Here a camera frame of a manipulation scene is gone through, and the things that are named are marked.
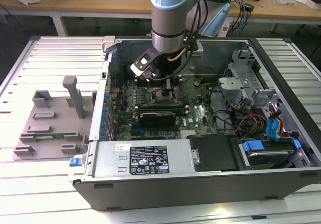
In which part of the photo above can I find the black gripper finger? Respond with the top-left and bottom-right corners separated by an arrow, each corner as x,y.
164,78 -> 174,95

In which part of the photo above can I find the thin wire locking lever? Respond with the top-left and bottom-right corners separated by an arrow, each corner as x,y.
179,91 -> 196,100

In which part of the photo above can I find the CPU socket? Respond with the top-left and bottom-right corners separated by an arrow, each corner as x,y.
149,86 -> 176,104

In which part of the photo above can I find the black graphics card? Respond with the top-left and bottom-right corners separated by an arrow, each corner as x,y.
117,110 -> 177,129

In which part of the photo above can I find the green motherboard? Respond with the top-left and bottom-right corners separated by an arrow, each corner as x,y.
107,74 -> 219,142

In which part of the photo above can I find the light grey case latch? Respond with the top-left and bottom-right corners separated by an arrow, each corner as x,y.
102,35 -> 118,54

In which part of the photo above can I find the silver metal drive cage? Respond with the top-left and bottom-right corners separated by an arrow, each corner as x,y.
217,44 -> 283,114

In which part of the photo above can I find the blue card retainer strip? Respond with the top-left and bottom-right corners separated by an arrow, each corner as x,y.
99,92 -> 112,141

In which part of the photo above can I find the white labelled box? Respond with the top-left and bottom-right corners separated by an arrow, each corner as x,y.
220,22 -> 234,38

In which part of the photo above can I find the black power supply label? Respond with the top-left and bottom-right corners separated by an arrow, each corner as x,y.
129,145 -> 171,176

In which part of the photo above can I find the black plastic shroud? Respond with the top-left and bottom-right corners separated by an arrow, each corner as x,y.
188,134 -> 238,172

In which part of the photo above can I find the silver power supply unit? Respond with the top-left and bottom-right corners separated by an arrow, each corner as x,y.
91,140 -> 197,179

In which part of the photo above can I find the black open PC case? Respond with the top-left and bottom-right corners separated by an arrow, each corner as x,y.
67,35 -> 321,212

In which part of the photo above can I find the black disk in blue carrier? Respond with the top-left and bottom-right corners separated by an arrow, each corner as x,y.
239,138 -> 301,171

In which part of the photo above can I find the grey parts rack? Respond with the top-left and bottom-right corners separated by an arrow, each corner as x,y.
12,75 -> 97,161

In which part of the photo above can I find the green RAM stick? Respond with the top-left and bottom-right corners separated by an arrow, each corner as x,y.
21,132 -> 77,137

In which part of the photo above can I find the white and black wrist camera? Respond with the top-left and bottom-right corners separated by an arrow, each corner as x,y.
130,47 -> 161,82

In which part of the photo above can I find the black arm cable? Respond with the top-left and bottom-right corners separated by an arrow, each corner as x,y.
152,0 -> 209,81

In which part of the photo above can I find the silver metal latch handle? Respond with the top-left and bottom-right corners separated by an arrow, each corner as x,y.
190,148 -> 202,165

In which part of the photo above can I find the orange yellow red wire bundle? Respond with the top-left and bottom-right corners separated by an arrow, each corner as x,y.
232,105 -> 268,137

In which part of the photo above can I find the blue flat data wire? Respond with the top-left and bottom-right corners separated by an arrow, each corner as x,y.
274,117 -> 284,141
265,118 -> 276,142

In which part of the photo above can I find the wooden desk white frame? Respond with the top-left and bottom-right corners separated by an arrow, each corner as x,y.
0,0 -> 321,38

